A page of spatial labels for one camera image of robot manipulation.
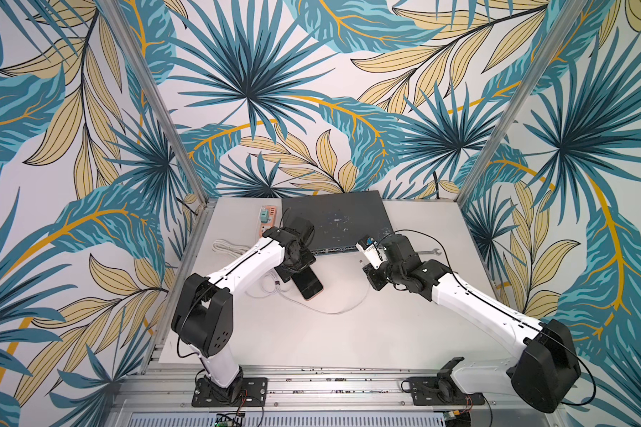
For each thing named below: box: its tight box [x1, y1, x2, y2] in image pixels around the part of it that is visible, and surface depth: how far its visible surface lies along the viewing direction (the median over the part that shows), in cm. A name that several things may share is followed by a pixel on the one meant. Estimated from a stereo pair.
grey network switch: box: [281, 190, 394, 256], surface depth 112 cm
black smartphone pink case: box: [291, 265, 325, 302], surface depth 85 cm
